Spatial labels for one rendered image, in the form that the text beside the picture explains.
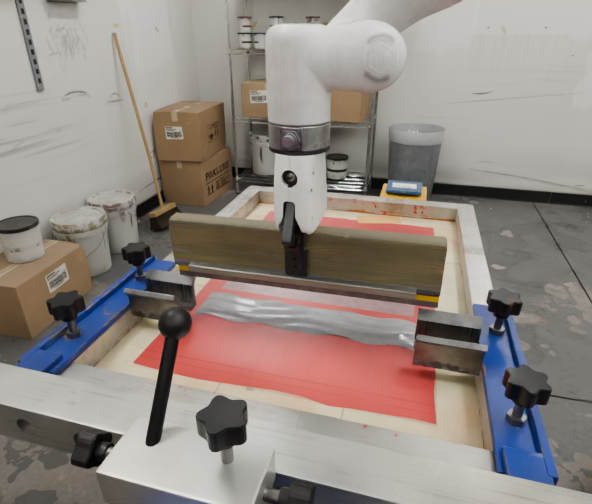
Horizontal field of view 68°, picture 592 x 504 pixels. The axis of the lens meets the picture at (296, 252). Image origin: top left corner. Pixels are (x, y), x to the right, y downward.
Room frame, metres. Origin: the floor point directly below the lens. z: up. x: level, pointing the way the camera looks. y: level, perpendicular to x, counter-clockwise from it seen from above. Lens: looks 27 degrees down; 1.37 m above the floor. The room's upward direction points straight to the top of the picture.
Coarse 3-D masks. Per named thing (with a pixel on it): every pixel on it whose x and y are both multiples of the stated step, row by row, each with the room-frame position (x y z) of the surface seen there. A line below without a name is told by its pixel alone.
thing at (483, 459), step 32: (256, 192) 1.12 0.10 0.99; (480, 256) 0.74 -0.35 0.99; (480, 288) 0.63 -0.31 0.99; (128, 320) 0.56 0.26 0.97; (96, 352) 0.49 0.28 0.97; (128, 384) 0.40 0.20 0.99; (480, 384) 0.42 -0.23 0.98; (256, 416) 0.35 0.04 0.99; (288, 416) 0.35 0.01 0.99; (320, 416) 0.35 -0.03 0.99; (480, 416) 0.38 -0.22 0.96; (416, 448) 0.31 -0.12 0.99; (448, 448) 0.31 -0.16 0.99
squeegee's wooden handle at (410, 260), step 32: (192, 224) 0.57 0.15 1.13; (224, 224) 0.56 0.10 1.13; (256, 224) 0.55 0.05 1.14; (192, 256) 0.57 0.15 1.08; (224, 256) 0.56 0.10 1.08; (256, 256) 0.55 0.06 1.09; (320, 256) 0.52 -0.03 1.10; (352, 256) 0.51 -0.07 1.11; (384, 256) 0.50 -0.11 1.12; (416, 256) 0.49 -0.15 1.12
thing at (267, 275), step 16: (208, 272) 0.55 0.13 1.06; (224, 272) 0.55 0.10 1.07; (240, 272) 0.54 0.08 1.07; (256, 272) 0.54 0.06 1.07; (272, 272) 0.54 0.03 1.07; (336, 288) 0.50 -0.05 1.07; (352, 288) 0.50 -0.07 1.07; (368, 288) 0.49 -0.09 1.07; (384, 288) 0.49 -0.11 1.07; (400, 288) 0.49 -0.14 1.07; (416, 288) 0.49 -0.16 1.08
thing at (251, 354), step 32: (320, 224) 0.98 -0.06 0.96; (224, 288) 0.68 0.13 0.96; (256, 288) 0.68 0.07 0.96; (192, 320) 0.59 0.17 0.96; (224, 320) 0.59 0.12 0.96; (160, 352) 0.51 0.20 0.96; (192, 352) 0.51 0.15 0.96; (224, 352) 0.51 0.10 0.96; (256, 352) 0.51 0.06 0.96; (288, 352) 0.51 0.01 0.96; (256, 384) 0.44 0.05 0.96
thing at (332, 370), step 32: (352, 224) 0.98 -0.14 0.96; (384, 224) 0.98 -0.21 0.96; (416, 320) 0.59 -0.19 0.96; (320, 352) 0.51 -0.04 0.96; (352, 352) 0.51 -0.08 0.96; (384, 352) 0.51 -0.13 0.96; (288, 384) 0.44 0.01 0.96; (320, 384) 0.44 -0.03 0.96; (352, 384) 0.44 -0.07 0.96; (384, 384) 0.44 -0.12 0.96; (416, 384) 0.44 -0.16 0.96; (416, 416) 0.39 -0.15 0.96
